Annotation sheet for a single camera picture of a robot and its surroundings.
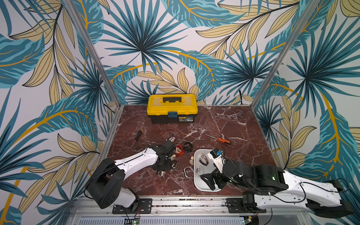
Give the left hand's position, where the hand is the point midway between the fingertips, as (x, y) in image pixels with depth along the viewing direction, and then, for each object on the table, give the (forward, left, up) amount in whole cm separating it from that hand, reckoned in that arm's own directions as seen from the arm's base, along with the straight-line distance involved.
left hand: (163, 169), depth 83 cm
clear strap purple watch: (0, -22, 0) cm, 22 cm away
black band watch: (+17, -15, -3) cm, 23 cm away
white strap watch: (-2, -14, -1) cm, 14 cm away
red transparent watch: (+13, -10, -1) cm, 17 cm away
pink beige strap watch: (+22, -5, -1) cm, 22 cm away
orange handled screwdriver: (+22, -38, -1) cm, 44 cm away
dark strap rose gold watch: (+6, -23, 0) cm, 24 cm away
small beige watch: (+5, -17, +3) cm, 18 cm away
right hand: (-8, -22, +20) cm, 31 cm away
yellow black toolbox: (+37, -4, +15) cm, 40 cm away
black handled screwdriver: (+25, +20, -2) cm, 32 cm away
